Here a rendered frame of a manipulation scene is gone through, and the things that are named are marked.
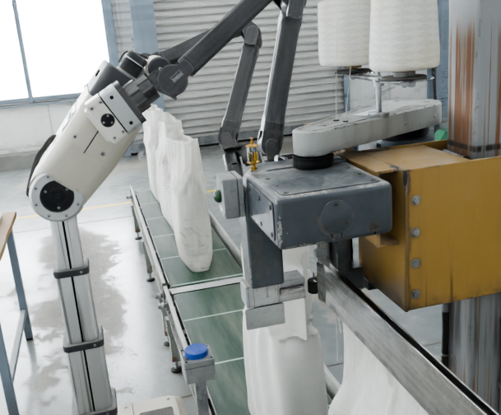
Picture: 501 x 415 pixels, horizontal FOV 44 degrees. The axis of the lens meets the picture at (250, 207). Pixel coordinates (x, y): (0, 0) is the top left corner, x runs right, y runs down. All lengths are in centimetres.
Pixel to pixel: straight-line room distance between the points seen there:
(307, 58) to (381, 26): 803
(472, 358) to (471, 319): 10
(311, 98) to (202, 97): 162
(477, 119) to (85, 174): 107
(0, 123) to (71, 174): 710
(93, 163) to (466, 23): 104
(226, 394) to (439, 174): 130
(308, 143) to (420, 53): 28
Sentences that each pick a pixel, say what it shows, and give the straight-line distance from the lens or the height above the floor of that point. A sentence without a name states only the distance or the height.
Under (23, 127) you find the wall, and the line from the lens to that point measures 894.
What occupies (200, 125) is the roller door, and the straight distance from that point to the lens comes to 898.
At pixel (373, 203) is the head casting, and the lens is 121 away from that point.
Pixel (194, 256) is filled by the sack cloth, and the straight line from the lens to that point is 340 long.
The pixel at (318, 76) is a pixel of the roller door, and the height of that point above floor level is 81.
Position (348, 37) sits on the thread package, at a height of 160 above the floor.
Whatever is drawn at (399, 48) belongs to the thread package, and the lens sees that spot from 129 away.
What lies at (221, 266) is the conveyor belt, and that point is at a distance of 345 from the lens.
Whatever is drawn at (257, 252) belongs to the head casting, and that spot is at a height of 115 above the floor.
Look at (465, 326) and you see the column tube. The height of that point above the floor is 91.
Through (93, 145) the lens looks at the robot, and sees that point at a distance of 180.
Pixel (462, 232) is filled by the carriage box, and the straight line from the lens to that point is 141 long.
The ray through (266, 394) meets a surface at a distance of 188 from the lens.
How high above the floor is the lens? 165
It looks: 16 degrees down
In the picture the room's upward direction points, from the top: 5 degrees counter-clockwise
